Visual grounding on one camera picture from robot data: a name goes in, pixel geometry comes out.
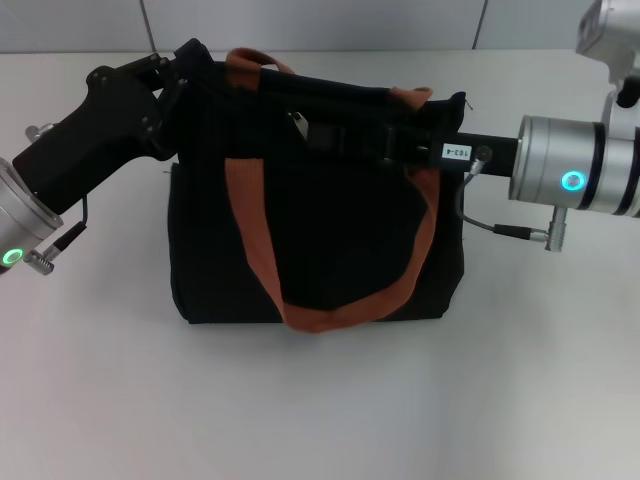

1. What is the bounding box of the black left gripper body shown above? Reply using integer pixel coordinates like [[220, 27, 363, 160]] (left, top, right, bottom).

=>
[[12, 56, 169, 214]]

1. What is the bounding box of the black camera cable plug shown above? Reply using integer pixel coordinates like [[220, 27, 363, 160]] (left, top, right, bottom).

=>
[[615, 79, 640, 109]]

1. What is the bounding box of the black food bag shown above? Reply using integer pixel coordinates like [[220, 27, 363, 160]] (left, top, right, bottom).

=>
[[166, 47, 469, 334]]

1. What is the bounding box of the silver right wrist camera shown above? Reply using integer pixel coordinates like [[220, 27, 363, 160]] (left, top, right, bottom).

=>
[[574, 0, 640, 81]]

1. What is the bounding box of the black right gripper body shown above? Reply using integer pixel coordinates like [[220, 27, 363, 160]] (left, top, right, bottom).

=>
[[385, 125, 522, 180]]

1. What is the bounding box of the gripper cable with plugs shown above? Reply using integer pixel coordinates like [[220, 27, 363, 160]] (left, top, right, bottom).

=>
[[24, 122, 89, 275], [459, 143, 569, 254]]

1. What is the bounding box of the left gripper cable with plugs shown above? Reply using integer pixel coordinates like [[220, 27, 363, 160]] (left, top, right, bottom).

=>
[[24, 122, 89, 275]]

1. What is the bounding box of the right gripper cable with plugs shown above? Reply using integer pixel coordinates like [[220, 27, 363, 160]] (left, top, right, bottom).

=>
[[459, 143, 569, 254]]

